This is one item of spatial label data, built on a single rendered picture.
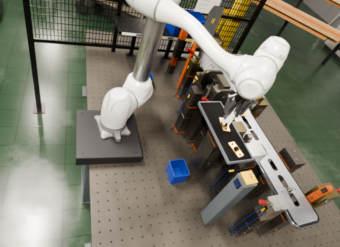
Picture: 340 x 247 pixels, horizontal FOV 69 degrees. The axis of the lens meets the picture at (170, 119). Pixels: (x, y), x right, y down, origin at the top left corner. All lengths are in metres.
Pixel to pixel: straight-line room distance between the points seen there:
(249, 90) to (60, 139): 1.93
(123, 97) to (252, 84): 0.77
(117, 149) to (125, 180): 0.18
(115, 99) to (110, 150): 0.30
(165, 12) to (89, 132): 0.82
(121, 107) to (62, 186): 1.04
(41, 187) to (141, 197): 1.02
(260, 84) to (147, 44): 0.72
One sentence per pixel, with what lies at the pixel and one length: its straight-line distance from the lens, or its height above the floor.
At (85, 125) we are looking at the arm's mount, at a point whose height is 0.76.
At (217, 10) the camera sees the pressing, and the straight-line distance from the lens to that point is 2.01.
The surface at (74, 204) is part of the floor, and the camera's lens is 2.14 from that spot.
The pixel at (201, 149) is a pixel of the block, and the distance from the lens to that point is 1.37.
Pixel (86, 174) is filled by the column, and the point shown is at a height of 0.44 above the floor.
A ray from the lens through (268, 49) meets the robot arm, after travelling 0.95.
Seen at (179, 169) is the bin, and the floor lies 0.70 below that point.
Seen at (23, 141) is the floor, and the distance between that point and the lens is 2.47.
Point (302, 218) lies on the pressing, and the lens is 1.43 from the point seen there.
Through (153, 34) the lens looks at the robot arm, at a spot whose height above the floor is 1.35.
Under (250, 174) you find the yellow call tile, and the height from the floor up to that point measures 1.16.
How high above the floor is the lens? 1.97
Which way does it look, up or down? 45 degrees down
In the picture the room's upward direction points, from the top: 23 degrees clockwise
